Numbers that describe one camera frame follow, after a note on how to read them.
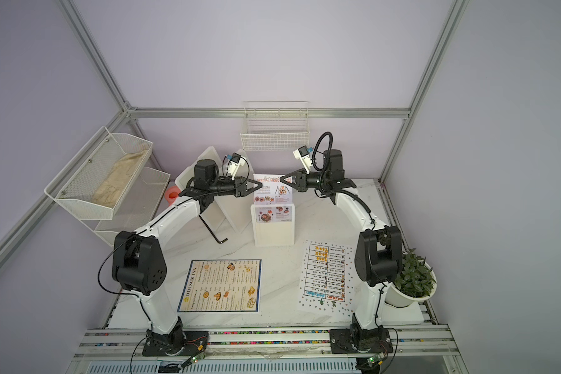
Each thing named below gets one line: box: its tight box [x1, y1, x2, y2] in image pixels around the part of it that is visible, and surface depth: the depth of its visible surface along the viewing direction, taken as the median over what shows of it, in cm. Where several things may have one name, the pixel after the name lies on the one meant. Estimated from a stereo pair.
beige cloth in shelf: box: [91, 149, 148, 209], surface depth 81 cm
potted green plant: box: [384, 247, 438, 308], surface depth 72 cm
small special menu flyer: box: [253, 173, 293, 223], surface depth 84 cm
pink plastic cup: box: [164, 185, 181, 207], surface depth 101 cm
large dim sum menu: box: [176, 258, 263, 313], surface depth 88 cm
